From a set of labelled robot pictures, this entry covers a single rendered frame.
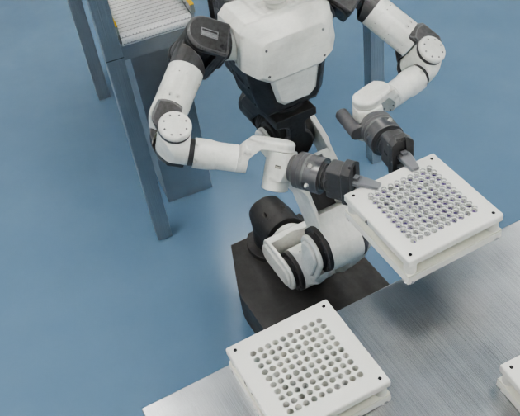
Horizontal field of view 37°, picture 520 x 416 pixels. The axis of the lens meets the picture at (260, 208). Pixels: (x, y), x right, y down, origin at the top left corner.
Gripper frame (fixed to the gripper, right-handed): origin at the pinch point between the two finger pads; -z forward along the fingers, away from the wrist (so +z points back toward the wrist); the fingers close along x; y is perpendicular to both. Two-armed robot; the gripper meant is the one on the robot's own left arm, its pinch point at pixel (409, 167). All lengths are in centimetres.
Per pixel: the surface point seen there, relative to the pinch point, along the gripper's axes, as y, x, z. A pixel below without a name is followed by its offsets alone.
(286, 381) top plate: 45, 11, -35
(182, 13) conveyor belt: 24, 11, 120
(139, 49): 41, 19, 119
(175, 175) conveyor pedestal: 39, 87, 131
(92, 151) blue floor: 68, 99, 181
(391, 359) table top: 22.2, 18.5, -34.3
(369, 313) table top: 21.0, 18.2, -21.3
